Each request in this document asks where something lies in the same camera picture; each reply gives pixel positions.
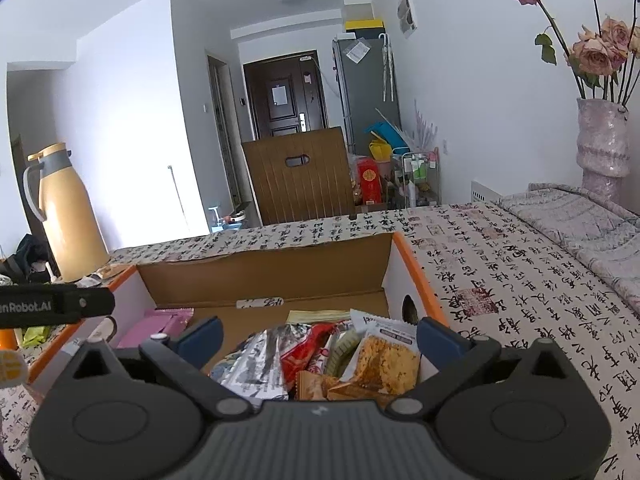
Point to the yellow box on fridge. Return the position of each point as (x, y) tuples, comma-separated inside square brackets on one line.
[(367, 29)]

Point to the black bag on chair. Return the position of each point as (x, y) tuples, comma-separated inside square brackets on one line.
[(32, 263)]

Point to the calligraphy print tablecloth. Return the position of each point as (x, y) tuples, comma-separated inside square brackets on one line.
[(554, 262)]

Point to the wall electrical panel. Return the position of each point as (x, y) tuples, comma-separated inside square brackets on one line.
[(406, 18)]

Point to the red snack packet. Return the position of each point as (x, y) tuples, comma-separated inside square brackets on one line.
[(296, 358)]

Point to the small green snack packet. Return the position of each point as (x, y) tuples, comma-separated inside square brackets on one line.
[(34, 336)]

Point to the brown white cracker packet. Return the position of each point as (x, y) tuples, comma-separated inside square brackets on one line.
[(387, 359)]

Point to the red orange cardboard box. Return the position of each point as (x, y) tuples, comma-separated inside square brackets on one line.
[(254, 290)]

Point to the silver foil snack packet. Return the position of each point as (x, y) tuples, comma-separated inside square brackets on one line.
[(254, 370)]

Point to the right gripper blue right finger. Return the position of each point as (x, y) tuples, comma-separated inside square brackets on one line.
[(459, 363)]

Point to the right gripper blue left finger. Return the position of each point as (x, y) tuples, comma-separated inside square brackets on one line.
[(178, 361)]

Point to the yellow thermos jug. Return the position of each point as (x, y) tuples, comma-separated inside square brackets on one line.
[(59, 200)]

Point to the pink snack packet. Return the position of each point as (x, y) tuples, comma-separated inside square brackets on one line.
[(171, 322)]

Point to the dried pink roses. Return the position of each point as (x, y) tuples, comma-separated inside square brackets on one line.
[(604, 61)]

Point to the metal storage cart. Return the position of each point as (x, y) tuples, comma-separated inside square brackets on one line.
[(416, 179)]

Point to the wooden chair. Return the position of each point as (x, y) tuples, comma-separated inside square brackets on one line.
[(300, 176)]

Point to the dark brown door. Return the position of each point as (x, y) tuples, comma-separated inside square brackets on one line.
[(285, 95)]

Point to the grey refrigerator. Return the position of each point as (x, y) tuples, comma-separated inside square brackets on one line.
[(359, 71)]

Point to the pink ribbed vase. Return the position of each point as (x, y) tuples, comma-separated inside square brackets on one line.
[(603, 146)]

